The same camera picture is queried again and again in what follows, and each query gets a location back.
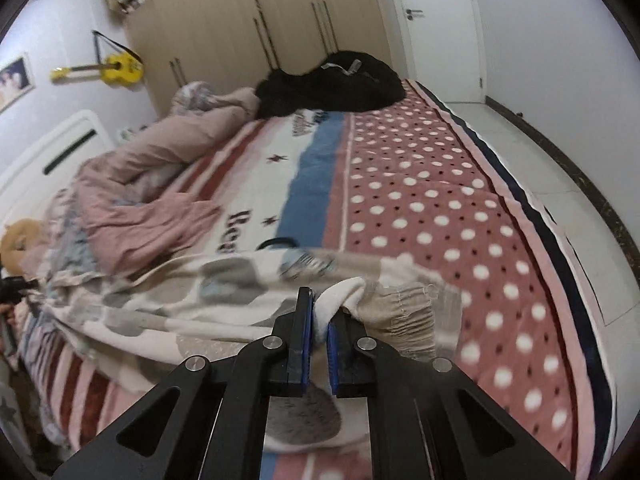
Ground pink checked quilt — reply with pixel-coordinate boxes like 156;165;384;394
42;85;261;281

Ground striped dotted printed blanket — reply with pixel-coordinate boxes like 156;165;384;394
15;77;618;480

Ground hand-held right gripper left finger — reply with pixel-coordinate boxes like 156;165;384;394
50;287;315;480

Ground yellow ukulele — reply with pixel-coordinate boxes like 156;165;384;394
49;30;146;88

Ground black clothes pile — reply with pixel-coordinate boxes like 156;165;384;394
255;51;407;121

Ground floral pillow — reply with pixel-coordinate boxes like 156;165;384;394
170;81;218;116

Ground white headboard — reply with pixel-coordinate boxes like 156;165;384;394
0;109;118;226

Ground bear print pants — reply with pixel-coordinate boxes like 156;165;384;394
30;247;466;453

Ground white door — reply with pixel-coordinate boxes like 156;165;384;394
390;0;488;106

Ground beige wardrobe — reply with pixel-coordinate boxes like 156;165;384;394
122;0;396;116

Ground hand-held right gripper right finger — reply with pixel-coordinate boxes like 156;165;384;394
327;311;576;480

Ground orange plush toy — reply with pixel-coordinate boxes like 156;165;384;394
0;217;43;261

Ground framed wall picture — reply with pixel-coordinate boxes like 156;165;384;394
0;52;36;113

